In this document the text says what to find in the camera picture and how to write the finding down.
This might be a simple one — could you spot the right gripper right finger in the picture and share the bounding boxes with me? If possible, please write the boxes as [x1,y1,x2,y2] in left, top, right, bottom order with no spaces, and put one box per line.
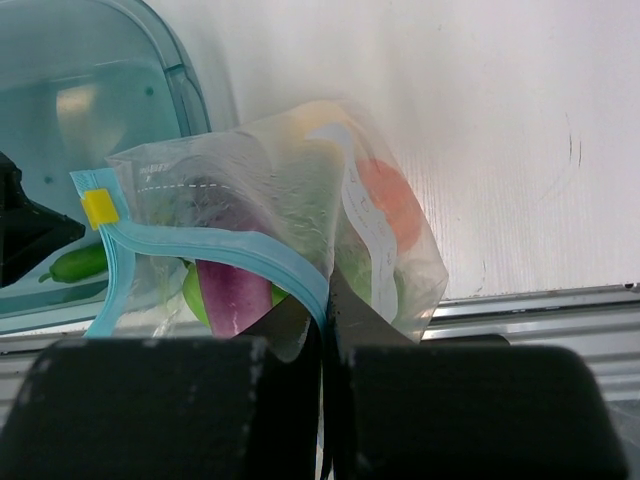
[324,273,628,479]

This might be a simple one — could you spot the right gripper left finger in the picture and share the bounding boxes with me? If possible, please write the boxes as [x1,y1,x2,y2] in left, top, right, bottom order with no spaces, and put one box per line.
[1,298,321,479]

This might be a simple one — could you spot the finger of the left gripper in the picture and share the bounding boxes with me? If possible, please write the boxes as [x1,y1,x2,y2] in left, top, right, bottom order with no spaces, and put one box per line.
[1,153,86,288]

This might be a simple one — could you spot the dark green chili pepper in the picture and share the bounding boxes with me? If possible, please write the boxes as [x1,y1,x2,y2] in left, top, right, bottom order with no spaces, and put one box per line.
[38,243,108,284]

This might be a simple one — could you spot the purple eggplant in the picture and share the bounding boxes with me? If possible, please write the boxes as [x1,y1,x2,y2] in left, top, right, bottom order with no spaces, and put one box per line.
[191,177,273,338]

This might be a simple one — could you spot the light green custard apple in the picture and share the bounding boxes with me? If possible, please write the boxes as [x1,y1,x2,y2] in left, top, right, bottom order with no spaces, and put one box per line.
[182,260,288,326]

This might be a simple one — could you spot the clear zip top bag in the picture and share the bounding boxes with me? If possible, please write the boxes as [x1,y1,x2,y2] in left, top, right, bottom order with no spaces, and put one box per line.
[72,101,448,341]

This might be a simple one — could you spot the yellow round fruit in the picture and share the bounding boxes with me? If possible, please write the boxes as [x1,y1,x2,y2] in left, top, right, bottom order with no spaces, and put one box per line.
[291,100,351,138]

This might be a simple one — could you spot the green bell pepper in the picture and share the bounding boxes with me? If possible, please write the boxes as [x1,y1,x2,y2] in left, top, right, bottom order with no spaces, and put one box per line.
[272,140,344,277]

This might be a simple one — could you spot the teal plastic tray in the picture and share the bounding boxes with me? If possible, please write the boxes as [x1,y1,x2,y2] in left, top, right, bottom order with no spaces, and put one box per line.
[1,1,211,321]

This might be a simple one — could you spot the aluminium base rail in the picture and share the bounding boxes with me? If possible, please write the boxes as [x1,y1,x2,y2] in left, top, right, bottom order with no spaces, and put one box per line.
[0,284,640,416]

